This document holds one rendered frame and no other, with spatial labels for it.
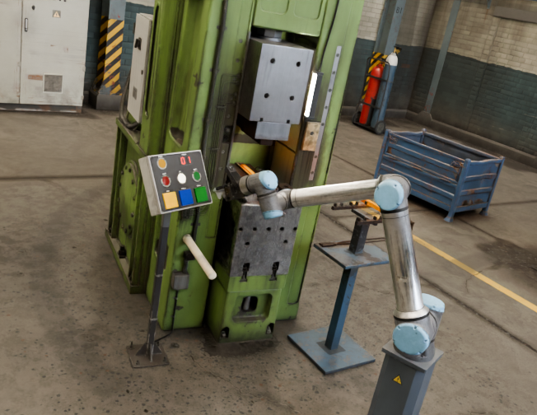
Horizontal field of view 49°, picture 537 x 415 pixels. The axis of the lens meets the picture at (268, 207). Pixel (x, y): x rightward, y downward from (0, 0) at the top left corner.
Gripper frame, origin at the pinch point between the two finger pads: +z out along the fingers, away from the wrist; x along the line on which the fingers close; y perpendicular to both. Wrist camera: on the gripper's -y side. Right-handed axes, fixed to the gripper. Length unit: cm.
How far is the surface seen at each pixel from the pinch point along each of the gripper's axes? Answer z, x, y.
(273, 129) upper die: -8, 45, -25
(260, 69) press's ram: -18, 32, -55
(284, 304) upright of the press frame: 49, 85, 80
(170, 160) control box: 11.1, -14.7, -17.8
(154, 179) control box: 11.1, -26.4, -10.3
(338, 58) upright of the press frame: -31, 86, -58
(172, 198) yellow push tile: 10.3, -19.0, 0.4
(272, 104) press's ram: -13, 41, -38
